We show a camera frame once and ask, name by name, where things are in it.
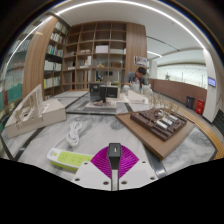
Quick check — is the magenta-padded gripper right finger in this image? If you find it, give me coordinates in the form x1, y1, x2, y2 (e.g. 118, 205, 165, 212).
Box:
117, 145, 158, 192

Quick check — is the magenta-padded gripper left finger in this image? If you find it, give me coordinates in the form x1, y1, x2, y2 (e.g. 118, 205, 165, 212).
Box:
71, 145, 113, 192

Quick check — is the black charger block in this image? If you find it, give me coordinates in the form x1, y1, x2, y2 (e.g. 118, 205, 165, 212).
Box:
108, 142, 122, 171

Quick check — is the white and green power strip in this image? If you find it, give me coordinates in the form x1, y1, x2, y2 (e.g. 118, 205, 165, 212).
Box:
46, 147, 95, 173

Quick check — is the brown building model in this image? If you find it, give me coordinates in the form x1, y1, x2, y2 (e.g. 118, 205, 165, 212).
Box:
129, 107, 188, 142

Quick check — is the small white building model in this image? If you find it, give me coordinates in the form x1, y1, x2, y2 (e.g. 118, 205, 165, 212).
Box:
126, 88, 151, 104

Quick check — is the white architectural model on base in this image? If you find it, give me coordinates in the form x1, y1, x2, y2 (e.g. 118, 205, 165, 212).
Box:
3, 83, 68, 139

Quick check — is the black box model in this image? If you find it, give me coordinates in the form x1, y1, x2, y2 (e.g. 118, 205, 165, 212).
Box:
88, 82, 120, 103

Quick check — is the dark bin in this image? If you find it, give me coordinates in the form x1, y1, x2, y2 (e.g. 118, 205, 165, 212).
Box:
185, 95, 196, 109

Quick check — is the red bin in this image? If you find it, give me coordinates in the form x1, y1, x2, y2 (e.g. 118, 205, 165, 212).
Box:
195, 99, 206, 116

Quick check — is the person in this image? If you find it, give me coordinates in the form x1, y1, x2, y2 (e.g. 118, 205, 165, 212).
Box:
123, 66, 148, 89

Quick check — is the dark bookshelf with books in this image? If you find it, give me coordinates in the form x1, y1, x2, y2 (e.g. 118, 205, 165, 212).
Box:
42, 21, 69, 98

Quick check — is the wooden cubby shelf unit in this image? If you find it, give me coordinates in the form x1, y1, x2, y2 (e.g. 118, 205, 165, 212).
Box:
61, 21, 148, 91

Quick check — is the white coiled power cable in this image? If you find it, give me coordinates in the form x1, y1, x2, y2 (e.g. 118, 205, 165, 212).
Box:
53, 120, 84, 151

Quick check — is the wall screen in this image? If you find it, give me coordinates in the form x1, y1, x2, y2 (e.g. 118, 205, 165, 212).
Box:
207, 77, 217, 88

